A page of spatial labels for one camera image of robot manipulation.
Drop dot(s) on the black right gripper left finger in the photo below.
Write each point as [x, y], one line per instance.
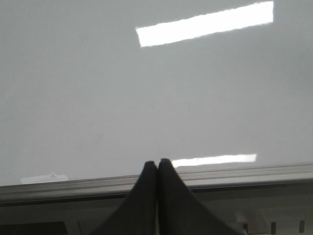
[137, 213]

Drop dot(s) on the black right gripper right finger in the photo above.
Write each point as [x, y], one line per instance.
[179, 211]

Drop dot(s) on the white whiteboard with aluminium frame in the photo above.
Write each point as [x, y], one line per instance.
[92, 89]

